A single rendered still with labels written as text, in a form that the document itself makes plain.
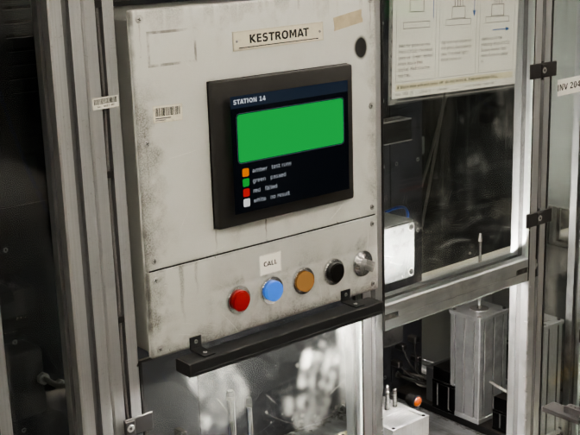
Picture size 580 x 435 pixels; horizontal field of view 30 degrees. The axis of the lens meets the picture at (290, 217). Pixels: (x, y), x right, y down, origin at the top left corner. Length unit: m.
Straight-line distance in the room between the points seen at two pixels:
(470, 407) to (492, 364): 0.10
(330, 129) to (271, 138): 0.11
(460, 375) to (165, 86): 1.11
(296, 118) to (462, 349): 0.90
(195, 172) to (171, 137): 0.06
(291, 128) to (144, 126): 0.23
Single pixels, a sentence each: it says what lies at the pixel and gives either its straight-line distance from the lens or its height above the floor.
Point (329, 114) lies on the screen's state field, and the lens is 1.55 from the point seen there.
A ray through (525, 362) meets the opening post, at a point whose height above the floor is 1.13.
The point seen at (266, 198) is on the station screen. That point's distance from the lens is 1.49.
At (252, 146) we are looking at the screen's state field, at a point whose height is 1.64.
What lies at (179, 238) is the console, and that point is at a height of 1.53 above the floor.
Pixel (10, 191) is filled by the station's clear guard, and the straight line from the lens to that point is 1.35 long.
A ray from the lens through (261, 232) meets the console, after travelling 1.53.
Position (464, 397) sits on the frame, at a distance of 2.30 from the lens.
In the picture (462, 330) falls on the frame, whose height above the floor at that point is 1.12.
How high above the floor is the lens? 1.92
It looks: 15 degrees down
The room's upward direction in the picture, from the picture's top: 2 degrees counter-clockwise
